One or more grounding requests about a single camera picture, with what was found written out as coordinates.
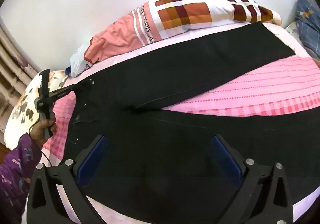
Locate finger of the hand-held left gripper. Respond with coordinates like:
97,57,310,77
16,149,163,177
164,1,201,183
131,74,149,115
51,84,76,101

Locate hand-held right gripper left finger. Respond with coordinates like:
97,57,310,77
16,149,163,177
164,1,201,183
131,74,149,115
26,134,113,224

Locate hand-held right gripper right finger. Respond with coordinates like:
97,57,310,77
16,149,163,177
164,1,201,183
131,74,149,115
210,134,294,224

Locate black pants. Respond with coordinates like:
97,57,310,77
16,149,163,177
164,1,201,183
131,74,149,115
66,22,320,224

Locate person's left forearm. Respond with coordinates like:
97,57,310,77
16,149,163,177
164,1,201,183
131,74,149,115
0,133,43,224

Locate person's left hand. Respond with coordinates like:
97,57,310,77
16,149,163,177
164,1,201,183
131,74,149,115
30,113,57,151

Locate white floral pillow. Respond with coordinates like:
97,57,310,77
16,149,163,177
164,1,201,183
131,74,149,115
4,70,70,149

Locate beige floral curtain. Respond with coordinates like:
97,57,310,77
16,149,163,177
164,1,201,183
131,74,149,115
0,24,38,134

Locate pink striped bedspread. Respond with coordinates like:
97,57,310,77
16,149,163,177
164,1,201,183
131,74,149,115
41,21,320,224

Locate white patterned cloth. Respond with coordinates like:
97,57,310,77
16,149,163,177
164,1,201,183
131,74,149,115
285,22,304,47

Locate blue plaid cloth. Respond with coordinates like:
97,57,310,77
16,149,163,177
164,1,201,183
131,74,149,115
295,0,320,59

